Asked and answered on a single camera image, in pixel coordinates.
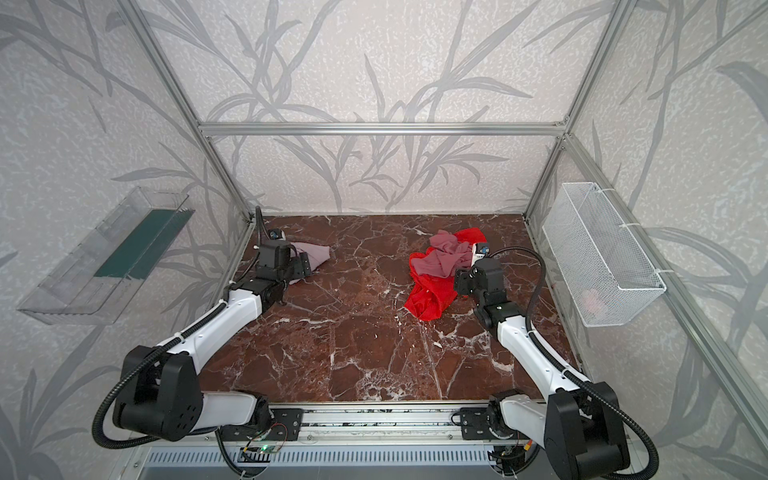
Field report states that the light pink cloth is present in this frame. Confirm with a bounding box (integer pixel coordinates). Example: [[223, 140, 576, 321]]
[[289, 242, 330, 284]]

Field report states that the mauve pink cloth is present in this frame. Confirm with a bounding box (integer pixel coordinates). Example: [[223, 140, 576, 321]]
[[411, 230, 473, 278]]

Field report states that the red cloth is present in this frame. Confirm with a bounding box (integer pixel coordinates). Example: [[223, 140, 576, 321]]
[[405, 228, 487, 322]]

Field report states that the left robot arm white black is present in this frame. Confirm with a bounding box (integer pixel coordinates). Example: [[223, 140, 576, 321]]
[[92, 239, 312, 449]]

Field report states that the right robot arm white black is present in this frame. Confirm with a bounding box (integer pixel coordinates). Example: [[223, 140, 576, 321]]
[[454, 256, 631, 479]]

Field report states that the pink item in basket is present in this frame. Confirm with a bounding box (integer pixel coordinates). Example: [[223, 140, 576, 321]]
[[581, 289, 607, 317]]

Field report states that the green pad in bin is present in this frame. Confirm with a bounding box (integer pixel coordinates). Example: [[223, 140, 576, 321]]
[[95, 209, 195, 280]]

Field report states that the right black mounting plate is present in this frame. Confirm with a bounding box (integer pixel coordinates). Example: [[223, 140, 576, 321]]
[[450, 407, 515, 441]]

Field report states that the black mounting plate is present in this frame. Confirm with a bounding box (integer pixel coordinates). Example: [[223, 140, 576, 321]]
[[221, 408, 304, 442], [450, 407, 515, 441]]

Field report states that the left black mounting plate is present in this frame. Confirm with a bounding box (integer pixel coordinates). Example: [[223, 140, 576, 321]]
[[221, 408, 304, 442]]

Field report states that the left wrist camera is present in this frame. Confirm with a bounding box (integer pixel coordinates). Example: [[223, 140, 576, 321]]
[[267, 228, 286, 240]]

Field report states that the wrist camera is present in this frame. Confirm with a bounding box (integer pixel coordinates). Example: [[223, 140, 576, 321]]
[[471, 242, 490, 265], [267, 228, 286, 240]]

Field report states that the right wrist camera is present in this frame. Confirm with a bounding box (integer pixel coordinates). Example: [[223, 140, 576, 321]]
[[471, 242, 490, 265]]

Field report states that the white wire mesh basket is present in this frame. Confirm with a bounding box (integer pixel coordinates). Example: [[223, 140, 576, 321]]
[[542, 182, 666, 328]]

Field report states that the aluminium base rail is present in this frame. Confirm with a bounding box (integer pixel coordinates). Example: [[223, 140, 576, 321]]
[[115, 394, 530, 446]]

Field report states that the aluminium frame crossbar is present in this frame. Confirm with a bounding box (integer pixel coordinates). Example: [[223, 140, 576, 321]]
[[199, 122, 565, 137]]

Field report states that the right black corrugated cable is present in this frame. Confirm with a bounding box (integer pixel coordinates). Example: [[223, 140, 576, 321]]
[[485, 245, 660, 480]]

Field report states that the black corrugated cable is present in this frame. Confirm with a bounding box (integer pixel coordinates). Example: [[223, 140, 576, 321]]
[[485, 245, 660, 480], [91, 206, 268, 480]]

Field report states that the clear plastic wall bin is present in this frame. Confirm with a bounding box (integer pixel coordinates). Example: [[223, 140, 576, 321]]
[[18, 187, 195, 325]]

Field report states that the left black corrugated cable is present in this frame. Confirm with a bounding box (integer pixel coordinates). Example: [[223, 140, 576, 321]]
[[91, 206, 268, 480]]

